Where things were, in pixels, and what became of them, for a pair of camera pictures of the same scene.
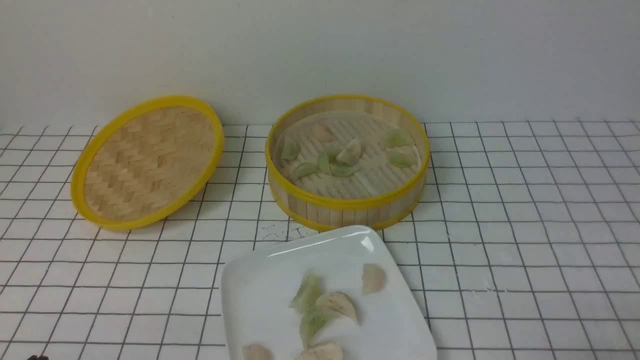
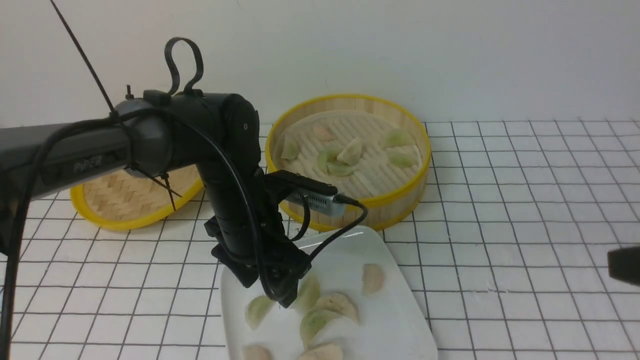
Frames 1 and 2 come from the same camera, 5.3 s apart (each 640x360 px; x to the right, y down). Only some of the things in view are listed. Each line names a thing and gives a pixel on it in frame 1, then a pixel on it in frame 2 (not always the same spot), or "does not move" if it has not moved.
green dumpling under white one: x=341 y=170 does not move
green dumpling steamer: x=400 y=160 does not move
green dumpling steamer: x=303 y=169 -> x=255 y=310
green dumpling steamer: x=395 y=137 does not move
